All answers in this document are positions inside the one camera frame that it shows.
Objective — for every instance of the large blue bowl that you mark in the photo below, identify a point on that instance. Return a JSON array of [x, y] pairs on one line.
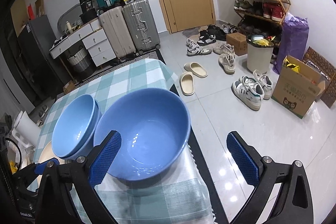
[[155, 126]]

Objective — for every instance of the white electric kettle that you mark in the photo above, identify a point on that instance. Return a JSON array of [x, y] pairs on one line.
[[25, 131]]

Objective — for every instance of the beige slipper right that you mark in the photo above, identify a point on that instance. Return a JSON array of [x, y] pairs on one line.
[[196, 69]]

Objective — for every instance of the white drawer desk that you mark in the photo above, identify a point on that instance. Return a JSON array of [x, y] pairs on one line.
[[94, 39]]

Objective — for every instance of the open cardboard box green print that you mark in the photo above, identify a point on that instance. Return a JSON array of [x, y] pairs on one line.
[[298, 86]]

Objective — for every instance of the black bag on desk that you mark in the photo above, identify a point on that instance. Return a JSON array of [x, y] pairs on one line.
[[88, 11]]

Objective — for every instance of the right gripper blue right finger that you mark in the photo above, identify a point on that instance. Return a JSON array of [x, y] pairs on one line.
[[246, 158]]

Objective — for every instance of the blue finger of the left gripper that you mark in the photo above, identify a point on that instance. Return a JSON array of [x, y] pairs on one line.
[[40, 167]]

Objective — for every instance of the white trash bin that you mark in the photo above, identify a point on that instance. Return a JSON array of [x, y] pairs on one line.
[[259, 53]]

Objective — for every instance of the black refrigerator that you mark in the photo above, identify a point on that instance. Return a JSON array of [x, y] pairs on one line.
[[48, 75]]

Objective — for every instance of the beige slipper left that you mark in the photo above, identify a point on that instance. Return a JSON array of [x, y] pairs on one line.
[[186, 82]]

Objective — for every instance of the brown cardboard box by rack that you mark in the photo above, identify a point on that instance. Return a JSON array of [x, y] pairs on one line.
[[239, 42]]

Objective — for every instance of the purple bag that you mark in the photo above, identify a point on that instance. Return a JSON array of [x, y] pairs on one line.
[[295, 33]]

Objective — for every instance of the blue bowl back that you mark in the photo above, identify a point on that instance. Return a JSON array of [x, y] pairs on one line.
[[74, 126]]

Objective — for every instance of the beige slipper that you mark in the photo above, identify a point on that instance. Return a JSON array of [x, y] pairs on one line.
[[186, 82], [196, 69]]

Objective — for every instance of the woven laundry basket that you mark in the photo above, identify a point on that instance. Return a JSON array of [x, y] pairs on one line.
[[81, 61]]

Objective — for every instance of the small cardboard box on floor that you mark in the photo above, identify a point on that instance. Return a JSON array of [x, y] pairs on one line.
[[68, 87]]

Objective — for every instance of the white green sneaker pair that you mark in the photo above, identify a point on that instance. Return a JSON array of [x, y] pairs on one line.
[[253, 90]]

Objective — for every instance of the silver suitcase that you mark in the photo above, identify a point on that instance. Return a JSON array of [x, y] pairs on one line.
[[141, 25]]

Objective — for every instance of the beige suitcase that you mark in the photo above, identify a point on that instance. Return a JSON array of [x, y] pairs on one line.
[[117, 32]]

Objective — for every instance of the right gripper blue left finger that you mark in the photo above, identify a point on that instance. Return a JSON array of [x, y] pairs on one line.
[[102, 156]]

